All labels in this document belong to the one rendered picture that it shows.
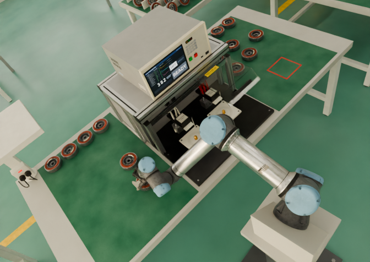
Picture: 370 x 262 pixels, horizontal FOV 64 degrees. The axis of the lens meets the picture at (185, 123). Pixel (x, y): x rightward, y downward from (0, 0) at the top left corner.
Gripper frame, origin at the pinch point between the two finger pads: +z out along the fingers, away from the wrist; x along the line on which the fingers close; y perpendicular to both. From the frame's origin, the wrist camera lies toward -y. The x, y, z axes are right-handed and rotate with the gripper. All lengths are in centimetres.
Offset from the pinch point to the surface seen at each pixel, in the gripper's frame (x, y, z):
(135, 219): 20.3, -8.1, -3.3
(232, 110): -63, -17, -13
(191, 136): -35.9, -6.2, -6.0
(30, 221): 65, 68, 128
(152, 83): -34, 24, -38
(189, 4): -164, 70, 41
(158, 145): -19.0, 5.9, -8.6
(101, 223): 31.6, 5.4, 4.6
